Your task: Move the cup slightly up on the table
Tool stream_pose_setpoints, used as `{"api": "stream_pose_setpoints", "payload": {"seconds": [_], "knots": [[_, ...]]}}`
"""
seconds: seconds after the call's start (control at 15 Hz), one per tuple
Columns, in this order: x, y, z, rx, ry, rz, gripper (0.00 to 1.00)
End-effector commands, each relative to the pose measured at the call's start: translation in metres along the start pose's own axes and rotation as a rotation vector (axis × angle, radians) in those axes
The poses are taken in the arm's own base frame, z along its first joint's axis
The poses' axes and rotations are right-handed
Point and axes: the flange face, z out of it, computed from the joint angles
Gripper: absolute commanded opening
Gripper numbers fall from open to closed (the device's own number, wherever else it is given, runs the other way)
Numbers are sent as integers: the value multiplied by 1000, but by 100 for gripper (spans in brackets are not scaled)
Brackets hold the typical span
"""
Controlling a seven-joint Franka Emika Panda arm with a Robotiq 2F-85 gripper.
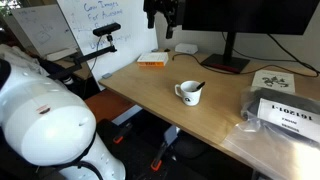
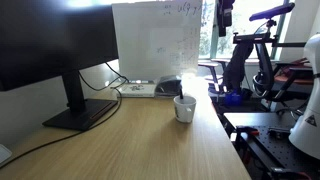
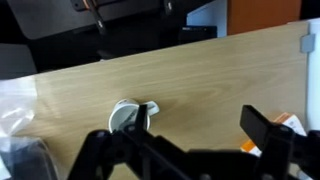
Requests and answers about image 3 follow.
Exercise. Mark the white divider panel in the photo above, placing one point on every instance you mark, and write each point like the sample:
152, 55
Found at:
313, 73

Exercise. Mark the orange and white box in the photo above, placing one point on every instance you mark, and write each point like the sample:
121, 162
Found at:
290, 124

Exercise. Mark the clear plastic bag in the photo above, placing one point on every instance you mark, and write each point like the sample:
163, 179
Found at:
16, 113

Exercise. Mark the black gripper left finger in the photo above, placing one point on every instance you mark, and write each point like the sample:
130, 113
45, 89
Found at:
110, 153

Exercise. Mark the grey table clamp bracket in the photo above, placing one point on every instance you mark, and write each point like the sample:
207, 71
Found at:
307, 43

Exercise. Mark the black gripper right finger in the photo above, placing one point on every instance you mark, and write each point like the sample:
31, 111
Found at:
266, 140

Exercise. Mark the orange cabinet panel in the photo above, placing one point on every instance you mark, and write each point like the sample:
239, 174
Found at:
263, 14

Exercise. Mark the black box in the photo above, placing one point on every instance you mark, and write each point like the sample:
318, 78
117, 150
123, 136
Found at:
197, 33

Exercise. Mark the black office chair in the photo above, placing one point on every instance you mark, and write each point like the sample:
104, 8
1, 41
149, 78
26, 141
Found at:
66, 20

